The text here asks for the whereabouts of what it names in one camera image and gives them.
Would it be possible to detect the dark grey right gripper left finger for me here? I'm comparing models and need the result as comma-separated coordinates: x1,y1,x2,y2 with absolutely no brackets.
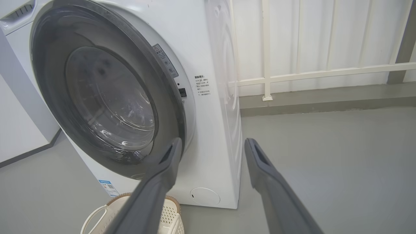
104,137,183,234

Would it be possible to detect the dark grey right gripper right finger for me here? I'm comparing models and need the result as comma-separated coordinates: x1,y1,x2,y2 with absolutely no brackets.
244,138,325,234

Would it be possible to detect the black round glass washer door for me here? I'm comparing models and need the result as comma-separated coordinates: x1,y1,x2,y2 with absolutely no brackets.
30,0,187,180

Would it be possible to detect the cream perforated basket brown rim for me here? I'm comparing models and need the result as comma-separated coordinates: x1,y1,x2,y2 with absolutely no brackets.
80,192,185,234

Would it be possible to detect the white front-load washing machine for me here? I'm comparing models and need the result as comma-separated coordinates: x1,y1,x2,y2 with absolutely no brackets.
0,0,243,209

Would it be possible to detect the blue energy label sticker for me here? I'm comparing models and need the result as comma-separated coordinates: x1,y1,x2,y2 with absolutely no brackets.
98,180,120,197

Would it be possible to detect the round white filter cover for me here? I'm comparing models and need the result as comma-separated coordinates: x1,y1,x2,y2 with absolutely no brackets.
190,188,221,206

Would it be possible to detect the grey warning sticker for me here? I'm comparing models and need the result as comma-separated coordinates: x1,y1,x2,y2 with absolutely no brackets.
153,44,179,78

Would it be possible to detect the white metal railing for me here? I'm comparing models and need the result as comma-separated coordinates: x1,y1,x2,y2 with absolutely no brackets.
227,0,416,101

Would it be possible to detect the white detergent drawer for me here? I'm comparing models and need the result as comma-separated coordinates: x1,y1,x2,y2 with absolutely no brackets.
0,0,37,35

